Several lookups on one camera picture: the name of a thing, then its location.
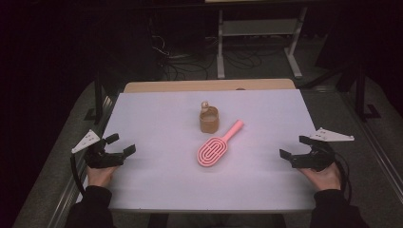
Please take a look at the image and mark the white metal desk frame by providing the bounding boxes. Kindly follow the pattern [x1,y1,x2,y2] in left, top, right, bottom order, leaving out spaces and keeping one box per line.
[216,6,309,80]

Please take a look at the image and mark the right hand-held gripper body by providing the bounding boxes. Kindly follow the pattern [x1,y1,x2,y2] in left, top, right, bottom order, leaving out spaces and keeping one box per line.
[289,126,355,172]

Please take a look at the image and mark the white table mat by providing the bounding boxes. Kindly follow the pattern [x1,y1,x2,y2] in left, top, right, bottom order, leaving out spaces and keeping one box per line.
[75,88,317,212]

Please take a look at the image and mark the person's left hand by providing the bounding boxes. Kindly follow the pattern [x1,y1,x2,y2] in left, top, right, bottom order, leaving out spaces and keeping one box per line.
[86,164,119,188]

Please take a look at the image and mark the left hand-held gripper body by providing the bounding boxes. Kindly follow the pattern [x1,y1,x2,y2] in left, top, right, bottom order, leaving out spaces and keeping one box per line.
[70,128,126,169]

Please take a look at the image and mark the black metal stand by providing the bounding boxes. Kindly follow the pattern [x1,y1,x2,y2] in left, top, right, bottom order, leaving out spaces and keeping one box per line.
[354,62,382,123]
[84,71,109,125]

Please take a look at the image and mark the pink hairbrush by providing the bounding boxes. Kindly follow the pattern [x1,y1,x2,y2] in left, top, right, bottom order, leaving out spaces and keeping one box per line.
[196,119,245,168]

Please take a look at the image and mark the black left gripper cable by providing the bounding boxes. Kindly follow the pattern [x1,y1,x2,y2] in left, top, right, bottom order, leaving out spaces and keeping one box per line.
[69,153,87,198]

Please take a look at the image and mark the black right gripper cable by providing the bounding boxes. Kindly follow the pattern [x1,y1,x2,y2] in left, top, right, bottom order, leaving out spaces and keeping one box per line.
[332,151,354,204]

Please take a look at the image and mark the brown cup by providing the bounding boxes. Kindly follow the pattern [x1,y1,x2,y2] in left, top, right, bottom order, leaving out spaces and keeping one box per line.
[199,100,221,134]

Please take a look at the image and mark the black floor cables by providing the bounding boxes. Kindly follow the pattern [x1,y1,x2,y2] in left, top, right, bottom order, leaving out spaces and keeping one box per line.
[151,33,274,81]

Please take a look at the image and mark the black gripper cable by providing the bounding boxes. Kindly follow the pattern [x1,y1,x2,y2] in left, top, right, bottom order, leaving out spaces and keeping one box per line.
[69,153,87,198]
[332,151,354,204]

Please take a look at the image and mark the person's right hand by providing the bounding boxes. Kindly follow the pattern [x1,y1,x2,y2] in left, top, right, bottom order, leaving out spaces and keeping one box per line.
[298,162,343,192]

